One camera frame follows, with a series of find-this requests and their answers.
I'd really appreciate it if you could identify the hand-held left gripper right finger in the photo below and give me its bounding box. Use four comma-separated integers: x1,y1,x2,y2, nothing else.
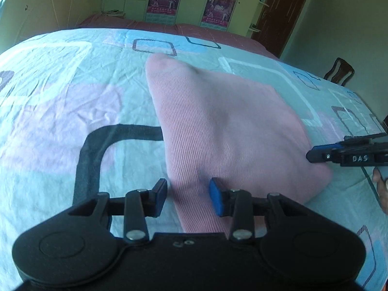
209,177,307,244

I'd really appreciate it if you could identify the person's right hand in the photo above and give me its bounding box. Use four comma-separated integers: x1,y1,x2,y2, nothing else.
372,170,388,214

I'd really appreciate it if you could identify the white corner shelf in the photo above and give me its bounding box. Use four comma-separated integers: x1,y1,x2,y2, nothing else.
248,0,279,33

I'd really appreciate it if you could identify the red bed cover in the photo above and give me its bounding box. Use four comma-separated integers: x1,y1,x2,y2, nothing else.
77,14,280,61

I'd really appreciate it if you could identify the printed pastel bed sheet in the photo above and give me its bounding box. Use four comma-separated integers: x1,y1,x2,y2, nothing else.
0,28,388,291

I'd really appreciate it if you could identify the dark wooden chair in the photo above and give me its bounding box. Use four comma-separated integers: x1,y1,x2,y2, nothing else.
323,57,355,86

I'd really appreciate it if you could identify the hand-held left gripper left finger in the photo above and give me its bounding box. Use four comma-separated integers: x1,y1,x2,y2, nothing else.
68,178,168,244

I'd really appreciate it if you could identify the pink ribbed garment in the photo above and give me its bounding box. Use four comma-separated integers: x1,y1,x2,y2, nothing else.
145,53,334,239

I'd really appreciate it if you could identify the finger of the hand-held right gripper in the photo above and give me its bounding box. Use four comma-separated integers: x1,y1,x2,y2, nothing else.
306,145,343,164

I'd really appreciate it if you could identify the dark brown door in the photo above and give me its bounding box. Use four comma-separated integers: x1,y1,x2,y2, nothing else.
251,0,313,59

